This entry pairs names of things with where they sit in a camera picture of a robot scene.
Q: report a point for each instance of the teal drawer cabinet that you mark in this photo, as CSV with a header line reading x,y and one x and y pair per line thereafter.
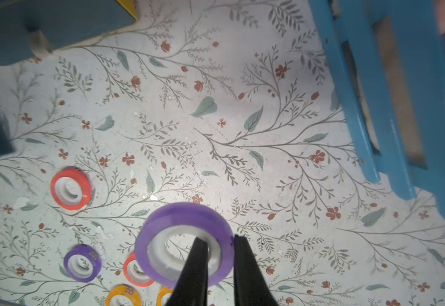
x,y
38,28

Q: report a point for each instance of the yellow tape roll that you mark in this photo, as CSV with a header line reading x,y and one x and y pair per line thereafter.
x,y
123,295
164,296

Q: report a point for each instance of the purple tape roll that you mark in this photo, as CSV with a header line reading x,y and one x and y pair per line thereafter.
x,y
82,263
183,218

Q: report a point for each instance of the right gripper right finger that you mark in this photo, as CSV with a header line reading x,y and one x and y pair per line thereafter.
x,y
249,285

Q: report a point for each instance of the yellow tape roll left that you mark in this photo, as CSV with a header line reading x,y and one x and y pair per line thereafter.
x,y
123,295

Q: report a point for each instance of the red tape roll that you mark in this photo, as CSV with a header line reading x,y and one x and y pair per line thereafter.
x,y
71,189
134,274

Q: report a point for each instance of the yellow tape roll right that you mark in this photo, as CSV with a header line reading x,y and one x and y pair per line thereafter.
x,y
164,296

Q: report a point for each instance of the blue white toy crib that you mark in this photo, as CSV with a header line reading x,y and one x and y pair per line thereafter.
x,y
387,60

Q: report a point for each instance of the red tape roll lower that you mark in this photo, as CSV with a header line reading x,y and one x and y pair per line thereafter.
x,y
134,274

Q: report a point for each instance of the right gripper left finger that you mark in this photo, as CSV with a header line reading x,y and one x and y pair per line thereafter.
x,y
192,286

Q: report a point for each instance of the red tape roll upper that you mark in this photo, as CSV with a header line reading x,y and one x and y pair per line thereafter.
x,y
71,189

